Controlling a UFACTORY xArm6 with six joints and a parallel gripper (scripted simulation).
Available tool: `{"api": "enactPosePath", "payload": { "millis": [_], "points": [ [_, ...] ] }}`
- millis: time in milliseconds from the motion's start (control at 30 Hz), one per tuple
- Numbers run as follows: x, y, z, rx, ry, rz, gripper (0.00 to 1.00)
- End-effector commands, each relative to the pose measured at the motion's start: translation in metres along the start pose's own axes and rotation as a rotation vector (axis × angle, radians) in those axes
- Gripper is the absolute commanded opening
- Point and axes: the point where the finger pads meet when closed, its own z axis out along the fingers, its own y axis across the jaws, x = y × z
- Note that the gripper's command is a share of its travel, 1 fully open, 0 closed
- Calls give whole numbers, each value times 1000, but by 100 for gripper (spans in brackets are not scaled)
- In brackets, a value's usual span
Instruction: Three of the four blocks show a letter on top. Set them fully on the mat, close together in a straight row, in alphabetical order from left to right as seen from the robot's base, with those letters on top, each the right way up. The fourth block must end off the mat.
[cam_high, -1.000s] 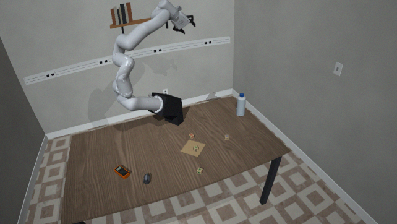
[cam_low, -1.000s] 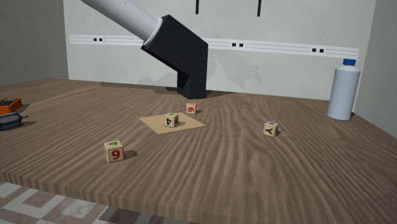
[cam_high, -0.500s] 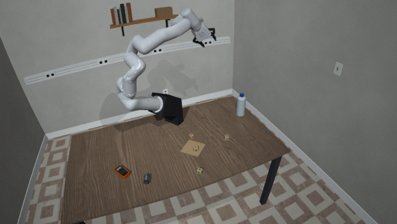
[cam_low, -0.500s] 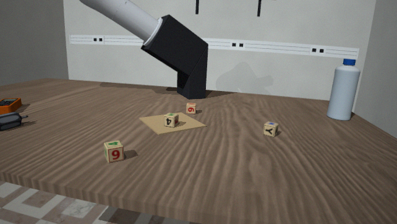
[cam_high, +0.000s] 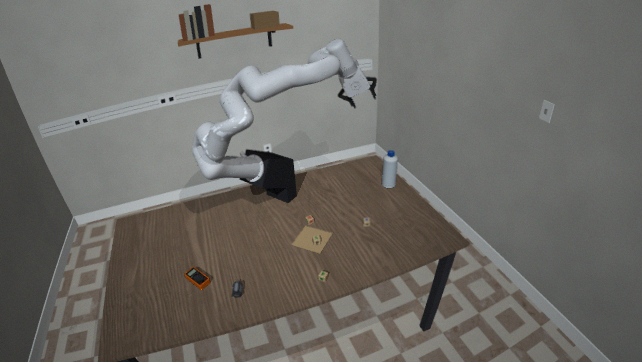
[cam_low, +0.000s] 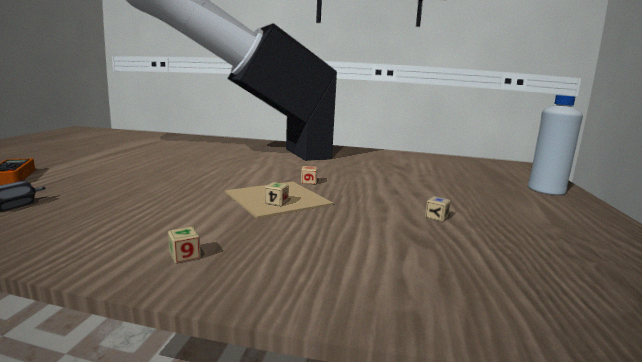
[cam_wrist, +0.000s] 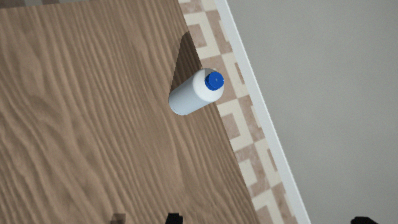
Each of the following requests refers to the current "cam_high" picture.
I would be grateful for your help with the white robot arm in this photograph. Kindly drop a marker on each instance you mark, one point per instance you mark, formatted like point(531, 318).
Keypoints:
point(258, 88)

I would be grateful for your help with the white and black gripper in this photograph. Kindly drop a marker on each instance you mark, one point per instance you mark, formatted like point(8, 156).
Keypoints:
point(355, 84)

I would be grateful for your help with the white plastic bottle with blue cap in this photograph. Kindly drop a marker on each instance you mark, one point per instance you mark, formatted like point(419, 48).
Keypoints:
point(389, 170)

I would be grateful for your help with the orange multimeter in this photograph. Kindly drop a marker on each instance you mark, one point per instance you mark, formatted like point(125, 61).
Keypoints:
point(197, 278)

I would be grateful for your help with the tan flat mat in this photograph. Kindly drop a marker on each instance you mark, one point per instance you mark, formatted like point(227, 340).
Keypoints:
point(305, 241)

